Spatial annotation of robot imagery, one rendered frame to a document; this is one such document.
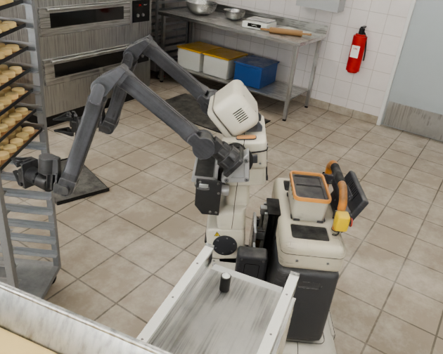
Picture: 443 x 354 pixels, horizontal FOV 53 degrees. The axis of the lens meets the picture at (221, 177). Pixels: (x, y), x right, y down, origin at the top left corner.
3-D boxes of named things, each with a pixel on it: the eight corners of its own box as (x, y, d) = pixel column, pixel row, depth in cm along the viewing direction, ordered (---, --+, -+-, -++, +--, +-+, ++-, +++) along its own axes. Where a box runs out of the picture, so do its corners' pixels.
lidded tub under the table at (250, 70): (231, 82, 534) (233, 60, 521) (249, 74, 569) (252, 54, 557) (259, 90, 518) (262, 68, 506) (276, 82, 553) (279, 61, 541)
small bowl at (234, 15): (218, 18, 536) (219, 9, 530) (230, 16, 556) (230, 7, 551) (237, 22, 524) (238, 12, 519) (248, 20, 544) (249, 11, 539)
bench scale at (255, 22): (241, 27, 503) (242, 18, 499) (252, 23, 529) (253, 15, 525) (266, 31, 493) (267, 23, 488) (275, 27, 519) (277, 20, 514)
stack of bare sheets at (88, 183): (28, 170, 355) (27, 166, 353) (76, 159, 378) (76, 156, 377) (57, 205, 316) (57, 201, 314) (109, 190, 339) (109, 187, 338)
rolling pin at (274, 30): (259, 32, 485) (260, 26, 482) (259, 31, 491) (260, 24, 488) (311, 38, 484) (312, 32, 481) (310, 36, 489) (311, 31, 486)
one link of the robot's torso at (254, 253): (259, 253, 214) (267, 209, 202) (261, 294, 189) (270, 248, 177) (204, 247, 214) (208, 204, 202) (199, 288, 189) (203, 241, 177)
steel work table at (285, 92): (155, 81, 583) (157, 2, 535) (188, 71, 637) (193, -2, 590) (285, 122, 499) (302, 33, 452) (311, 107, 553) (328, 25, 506)
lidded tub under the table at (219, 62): (200, 73, 555) (202, 52, 542) (221, 67, 589) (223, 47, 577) (226, 81, 538) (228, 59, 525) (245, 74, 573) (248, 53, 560)
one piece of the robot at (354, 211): (323, 203, 210) (353, 167, 200) (336, 250, 179) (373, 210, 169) (303, 192, 208) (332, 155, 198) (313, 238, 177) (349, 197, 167)
